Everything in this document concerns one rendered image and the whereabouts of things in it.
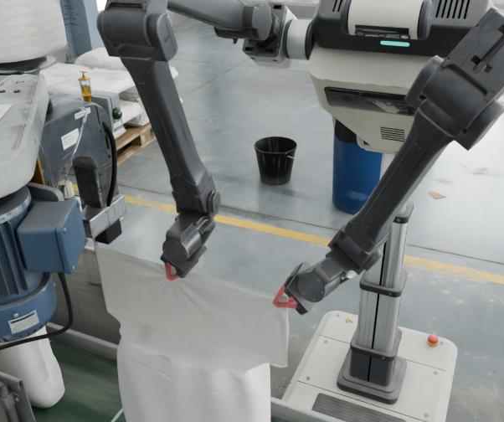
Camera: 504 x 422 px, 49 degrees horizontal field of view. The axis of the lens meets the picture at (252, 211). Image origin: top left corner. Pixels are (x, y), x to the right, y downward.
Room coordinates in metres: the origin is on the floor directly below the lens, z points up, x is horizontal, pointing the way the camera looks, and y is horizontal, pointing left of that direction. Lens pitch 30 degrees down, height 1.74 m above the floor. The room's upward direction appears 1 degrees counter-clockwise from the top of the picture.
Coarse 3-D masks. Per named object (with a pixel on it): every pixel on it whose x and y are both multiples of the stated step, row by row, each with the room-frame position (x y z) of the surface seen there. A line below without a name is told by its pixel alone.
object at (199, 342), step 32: (96, 256) 1.11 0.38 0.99; (128, 256) 1.07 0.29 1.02; (128, 288) 1.08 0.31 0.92; (160, 288) 1.03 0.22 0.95; (192, 288) 0.99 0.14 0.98; (224, 288) 0.96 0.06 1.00; (256, 288) 0.93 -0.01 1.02; (128, 320) 1.08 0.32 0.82; (160, 320) 1.04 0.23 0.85; (192, 320) 1.00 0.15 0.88; (224, 320) 0.96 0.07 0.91; (256, 320) 0.93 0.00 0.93; (288, 320) 0.90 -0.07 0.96; (128, 352) 0.99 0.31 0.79; (160, 352) 0.96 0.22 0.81; (192, 352) 0.96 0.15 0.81; (224, 352) 0.95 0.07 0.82; (256, 352) 0.93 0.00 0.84; (128, 384) 0.99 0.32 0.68; (160, 384) 0.95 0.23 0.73; (192, 384) 0.91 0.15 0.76; (224, 384) 0.89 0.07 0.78; (256, 384) 0.90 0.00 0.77; (128, 416) 1.00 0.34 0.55; (160, 416) 0.95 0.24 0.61; (192, 416) 0.91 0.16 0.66; (224, 416) 0.88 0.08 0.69; (256, 416) 0.89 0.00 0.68
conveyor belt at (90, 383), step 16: (64, 352) 1.43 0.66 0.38; (80, 352) 1.42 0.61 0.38; (64, 368) 1.35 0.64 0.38; (80, 368) 1.35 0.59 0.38; (96, 368) 1.34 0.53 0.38; (112, 368) 1.34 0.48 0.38; (64, 384) 1.28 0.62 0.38; (80, 384) 1.28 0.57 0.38; (96, 384) 1.27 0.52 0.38; (112, 384) 1.27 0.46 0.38; (64, 400) 1.21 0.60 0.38; (80, 400) 1.21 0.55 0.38; (96, 400) 1.21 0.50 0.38; (112, 400) 1.21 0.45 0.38; (48, 416) 1.15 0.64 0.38; (64, 416) 1.15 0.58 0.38; (80, 416) 1.15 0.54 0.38; (96, 416) 1.15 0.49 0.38; (112, 416) 1.15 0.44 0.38
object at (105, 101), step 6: (96, 90) 1.34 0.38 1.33; (90, 96) 1.30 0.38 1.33; (96, 96) 1.29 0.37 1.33; (102, 96) 1.29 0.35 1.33; (114, 96) 1.30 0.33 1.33; (96, 102) 1.29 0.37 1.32; (102, 102) 1.28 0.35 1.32; (108, 102) 1.28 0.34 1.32; (114, 102) 1.30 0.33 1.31; (108, 108) 1.28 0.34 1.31; (120, 108) 1.31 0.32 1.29; (108, 114) 1.28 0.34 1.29; (120, 120) 1.31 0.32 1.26; (120, 126) 1.30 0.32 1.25
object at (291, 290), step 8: (304, 264) 0.92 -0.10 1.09; (296, 272) 0.90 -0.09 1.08; (304, 272) 0.88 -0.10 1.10; (296, 280) 0.87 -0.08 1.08; (288, 288) 0.85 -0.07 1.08; (296, 288) 0.86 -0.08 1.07; (288, 296) 0.84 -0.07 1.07; (296, 296) 0.84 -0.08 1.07; (304, 304) 0.84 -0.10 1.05; (312, 304) 0.85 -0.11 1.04; (304, 312) 0.83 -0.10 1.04
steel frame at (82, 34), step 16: (64, 0) 6.88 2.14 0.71; (80, 0) 6.83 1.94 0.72; (96, 0) 6.87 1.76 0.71; (64, 16) 6.84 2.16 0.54; (80, 16) 6.85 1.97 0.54; (96, 16) 6.83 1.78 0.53; (80, 32) 6.87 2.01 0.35; (96, 32) 6.79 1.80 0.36; (80, 48) 6.88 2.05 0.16; (96, 48) 6.75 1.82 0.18
